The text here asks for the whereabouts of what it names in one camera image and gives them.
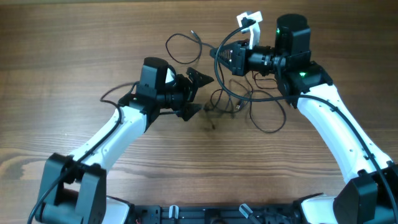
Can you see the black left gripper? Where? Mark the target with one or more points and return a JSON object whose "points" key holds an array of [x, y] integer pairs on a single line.
{"points": [[189, 91]]}

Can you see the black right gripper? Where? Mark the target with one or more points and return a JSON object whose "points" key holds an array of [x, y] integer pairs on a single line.
{"points": [[238, 59]]}

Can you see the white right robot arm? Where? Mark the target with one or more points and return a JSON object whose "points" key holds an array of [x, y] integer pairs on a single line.
{"points": [[370, 175]]}

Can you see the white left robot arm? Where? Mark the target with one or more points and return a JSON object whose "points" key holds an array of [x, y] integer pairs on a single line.
{"points": [[73, 187]]}

